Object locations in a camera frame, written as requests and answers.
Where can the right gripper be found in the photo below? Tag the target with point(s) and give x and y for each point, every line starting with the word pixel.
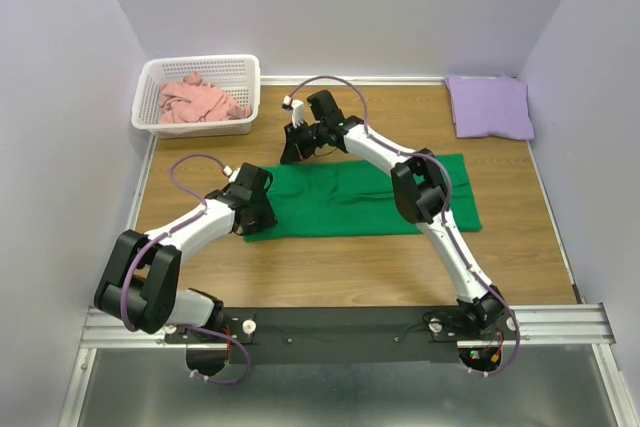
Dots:
pixel 292 143

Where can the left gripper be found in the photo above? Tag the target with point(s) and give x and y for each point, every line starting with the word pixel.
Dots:
pixel 261 214

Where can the green t-shirt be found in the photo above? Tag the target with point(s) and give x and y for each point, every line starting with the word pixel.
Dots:
pixel 351 198

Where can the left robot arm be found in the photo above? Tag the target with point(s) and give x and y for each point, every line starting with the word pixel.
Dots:
pixel 139 284

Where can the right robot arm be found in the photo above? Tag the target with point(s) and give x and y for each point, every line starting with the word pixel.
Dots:
pixel 422 189

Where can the pink t-shirt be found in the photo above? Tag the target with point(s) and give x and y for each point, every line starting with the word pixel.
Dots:
pixel 193 100

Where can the white plastic basket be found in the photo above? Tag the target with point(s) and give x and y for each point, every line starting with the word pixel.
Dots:
pixel 238 75

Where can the folded purple t-shirt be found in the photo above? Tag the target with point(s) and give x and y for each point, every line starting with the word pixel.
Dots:
pixel 485 106

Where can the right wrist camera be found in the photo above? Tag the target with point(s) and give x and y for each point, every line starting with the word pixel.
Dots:
pixel 295 108

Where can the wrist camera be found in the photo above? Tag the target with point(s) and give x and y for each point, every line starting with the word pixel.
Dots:
pixel 230 172
pixel 295 108

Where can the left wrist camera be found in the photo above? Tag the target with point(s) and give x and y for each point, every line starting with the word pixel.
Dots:
pixel 230 172

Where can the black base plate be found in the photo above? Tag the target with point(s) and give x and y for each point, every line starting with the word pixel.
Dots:
pixel 351 335

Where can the aluminium rail frame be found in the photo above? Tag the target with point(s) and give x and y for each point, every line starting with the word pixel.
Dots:
pixel 546 325

